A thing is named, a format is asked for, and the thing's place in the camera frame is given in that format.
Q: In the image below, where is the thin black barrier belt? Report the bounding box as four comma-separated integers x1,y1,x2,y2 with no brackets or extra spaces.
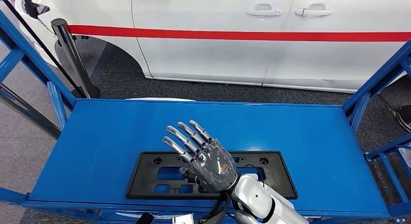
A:
0,0,85,97

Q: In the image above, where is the thin black cable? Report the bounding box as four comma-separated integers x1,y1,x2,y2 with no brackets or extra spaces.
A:
245,164,266,189

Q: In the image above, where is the white car door handle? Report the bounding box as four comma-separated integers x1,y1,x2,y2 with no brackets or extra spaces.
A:
245,3,284,17
295,3,333,17

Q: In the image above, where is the black plastic plate part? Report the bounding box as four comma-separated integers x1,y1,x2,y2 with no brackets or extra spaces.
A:
126,151,298,201

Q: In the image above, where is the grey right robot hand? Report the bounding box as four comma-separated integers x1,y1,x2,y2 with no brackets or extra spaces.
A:
162,120,239,193

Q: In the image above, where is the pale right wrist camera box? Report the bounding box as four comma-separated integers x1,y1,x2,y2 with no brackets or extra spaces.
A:
171,213,195,224

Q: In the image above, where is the black cable bundle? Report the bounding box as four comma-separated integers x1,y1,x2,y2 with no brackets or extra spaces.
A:
196,192,232,224

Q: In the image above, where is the blue metal shelf rack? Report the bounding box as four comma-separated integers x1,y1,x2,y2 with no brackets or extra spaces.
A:
364,132,411,206
0,10,411,224

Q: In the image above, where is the white car with red stripe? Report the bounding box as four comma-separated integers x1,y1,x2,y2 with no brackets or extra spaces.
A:
14,0,411,94

